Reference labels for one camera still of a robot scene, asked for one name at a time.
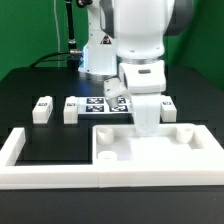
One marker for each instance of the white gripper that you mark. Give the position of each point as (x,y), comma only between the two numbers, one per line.
(139,82)

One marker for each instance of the white desk tabletop tray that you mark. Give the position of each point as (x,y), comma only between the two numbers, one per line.
(175,147)

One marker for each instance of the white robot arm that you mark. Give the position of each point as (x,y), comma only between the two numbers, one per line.
(125,48)

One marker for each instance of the fiducial marker base plate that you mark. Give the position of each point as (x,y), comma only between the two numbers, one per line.
(99,106)

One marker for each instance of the black camera stand pole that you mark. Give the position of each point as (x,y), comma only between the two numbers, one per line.
(72,64)

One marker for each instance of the white U-shaped boundary frame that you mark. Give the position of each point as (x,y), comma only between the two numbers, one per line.
(13,176)

